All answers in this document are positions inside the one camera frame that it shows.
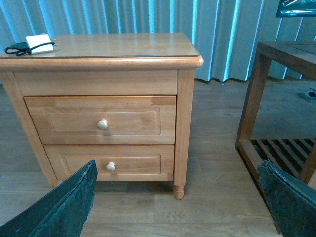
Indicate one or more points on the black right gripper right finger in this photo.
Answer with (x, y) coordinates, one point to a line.
(291, 202)

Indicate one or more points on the drawer round knob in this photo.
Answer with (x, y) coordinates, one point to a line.
(110, 166)
(102, 124)

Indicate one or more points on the wooden drawer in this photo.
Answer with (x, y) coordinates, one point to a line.
(128, 159)
(72, 120)

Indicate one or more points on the light wooden nightstand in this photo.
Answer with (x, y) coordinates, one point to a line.
(141, 64)

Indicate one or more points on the dark object on floor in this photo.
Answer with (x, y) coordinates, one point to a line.
(310, 95)

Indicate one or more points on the white charger plug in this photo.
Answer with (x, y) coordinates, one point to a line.
(39, 43)

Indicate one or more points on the dark framed object on wall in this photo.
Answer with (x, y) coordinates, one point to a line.
(296, 8)

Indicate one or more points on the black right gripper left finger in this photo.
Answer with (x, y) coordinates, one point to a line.
(62, 212)

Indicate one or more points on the pale grey-blue curtain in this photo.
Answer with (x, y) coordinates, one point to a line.
(225, 32)

